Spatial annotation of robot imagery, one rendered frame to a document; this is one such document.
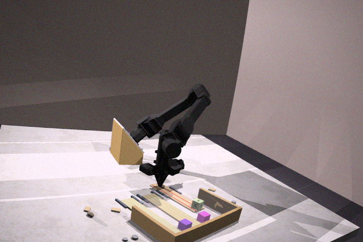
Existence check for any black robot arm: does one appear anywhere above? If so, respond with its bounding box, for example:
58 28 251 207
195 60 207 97
129 83 211 176

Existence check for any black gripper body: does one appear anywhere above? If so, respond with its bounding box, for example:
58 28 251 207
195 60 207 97
139 149 169 176

